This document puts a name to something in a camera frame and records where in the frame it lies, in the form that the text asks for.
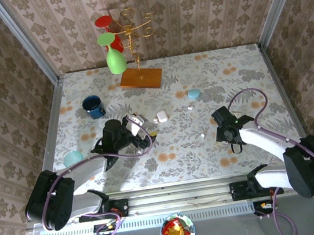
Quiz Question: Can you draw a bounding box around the white square earbud case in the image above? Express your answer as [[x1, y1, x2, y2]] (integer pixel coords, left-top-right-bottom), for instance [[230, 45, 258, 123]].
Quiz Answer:
[[156, 109, 170, 124]]

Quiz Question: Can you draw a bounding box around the red plastic wine glass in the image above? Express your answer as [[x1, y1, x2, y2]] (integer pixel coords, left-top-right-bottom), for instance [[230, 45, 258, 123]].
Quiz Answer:
[[93, 13, 125, 57]]

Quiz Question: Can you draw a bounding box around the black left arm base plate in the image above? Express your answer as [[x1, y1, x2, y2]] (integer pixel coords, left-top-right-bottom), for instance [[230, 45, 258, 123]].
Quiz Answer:
[[76, 197, 130, 224]]

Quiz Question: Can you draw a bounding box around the aluminium table side rail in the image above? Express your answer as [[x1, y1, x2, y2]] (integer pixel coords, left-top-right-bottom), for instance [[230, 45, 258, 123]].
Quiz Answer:
[[19, 74, 83, 210], [256, 36, 314, 175]]

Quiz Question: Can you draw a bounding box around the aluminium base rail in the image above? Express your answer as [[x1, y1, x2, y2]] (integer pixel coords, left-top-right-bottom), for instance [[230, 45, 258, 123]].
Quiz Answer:
[[22, 162, 314, 232]]

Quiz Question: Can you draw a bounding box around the thin black cable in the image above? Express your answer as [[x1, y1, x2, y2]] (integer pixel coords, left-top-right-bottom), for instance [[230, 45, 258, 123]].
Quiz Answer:
[[229, 139, 244, 155]]

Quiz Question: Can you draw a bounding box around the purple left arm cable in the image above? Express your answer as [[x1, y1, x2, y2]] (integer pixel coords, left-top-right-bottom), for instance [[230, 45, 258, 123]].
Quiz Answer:
[[29, 112, 167, 235]]

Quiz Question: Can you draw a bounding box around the green plastic wine glass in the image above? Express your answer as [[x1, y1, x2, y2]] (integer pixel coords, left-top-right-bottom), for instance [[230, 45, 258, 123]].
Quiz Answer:
[[95, 30, 129, 77]]

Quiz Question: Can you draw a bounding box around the dark blue mug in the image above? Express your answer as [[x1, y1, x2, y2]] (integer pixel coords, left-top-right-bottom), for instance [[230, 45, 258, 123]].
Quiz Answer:
[[80, 94, 107, 121]]

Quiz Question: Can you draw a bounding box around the translucent teal plastic cup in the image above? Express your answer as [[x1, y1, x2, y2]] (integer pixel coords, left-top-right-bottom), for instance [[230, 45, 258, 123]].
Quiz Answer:
[[61, 149, 86, 168]]

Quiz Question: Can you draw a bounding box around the gold wire rack wooden base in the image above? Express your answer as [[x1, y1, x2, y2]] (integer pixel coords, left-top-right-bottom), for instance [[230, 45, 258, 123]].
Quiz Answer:
[[108, 3, 166, 94]]

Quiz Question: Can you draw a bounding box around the perforated metal cable duct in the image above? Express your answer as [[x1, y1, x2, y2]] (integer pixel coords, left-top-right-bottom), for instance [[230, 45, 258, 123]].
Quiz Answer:
[[36, 201, 255, 235]]

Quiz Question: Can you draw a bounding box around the patterned ceramic bowl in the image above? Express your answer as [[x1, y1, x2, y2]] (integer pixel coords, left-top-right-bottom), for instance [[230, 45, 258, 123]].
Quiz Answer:
[[158, 211, 197, 235]]

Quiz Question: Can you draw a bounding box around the gold foil candy wrapper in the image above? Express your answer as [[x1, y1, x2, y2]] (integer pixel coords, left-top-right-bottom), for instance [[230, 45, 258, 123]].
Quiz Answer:
[[167, 224, 185, 235]]

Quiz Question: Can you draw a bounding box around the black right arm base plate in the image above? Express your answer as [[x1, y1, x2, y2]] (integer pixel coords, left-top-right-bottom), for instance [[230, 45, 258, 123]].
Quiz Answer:
[[229, 174, 286, 203]]

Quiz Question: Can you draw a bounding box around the black connector with wires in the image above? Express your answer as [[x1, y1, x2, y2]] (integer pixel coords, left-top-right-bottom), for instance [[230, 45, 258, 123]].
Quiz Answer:
[[252, 199, 277, 218], [92, 221, 122, 235]]

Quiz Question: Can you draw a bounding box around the aluminium frame post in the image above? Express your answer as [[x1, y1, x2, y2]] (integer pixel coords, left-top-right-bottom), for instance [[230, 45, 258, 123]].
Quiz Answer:
[[0, 0, 62, 93], [251, 0, 311, 51]]

